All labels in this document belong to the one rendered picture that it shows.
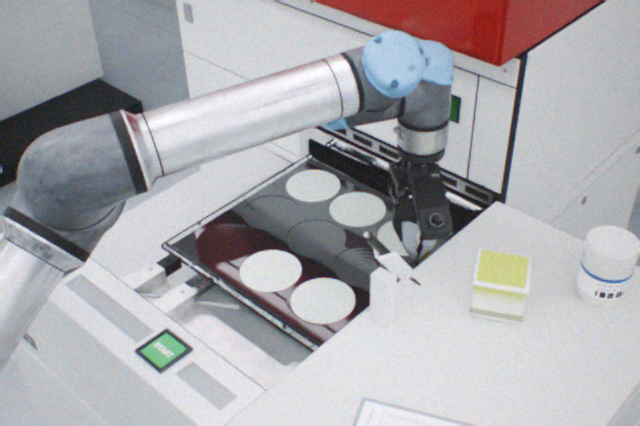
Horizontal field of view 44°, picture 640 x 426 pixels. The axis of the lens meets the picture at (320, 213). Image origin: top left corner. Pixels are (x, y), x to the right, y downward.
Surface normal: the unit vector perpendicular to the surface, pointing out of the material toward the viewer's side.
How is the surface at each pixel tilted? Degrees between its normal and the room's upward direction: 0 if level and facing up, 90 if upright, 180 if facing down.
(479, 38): 90
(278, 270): 0
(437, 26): 90
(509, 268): 0
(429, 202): 27
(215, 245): 0
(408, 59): 47
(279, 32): 90
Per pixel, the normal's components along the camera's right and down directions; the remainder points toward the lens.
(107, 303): -0.02, -0.79
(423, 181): 0.03, -0.42
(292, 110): 0.35, 0.32
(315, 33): -0.68, 0.47
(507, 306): -0.27, 0.59
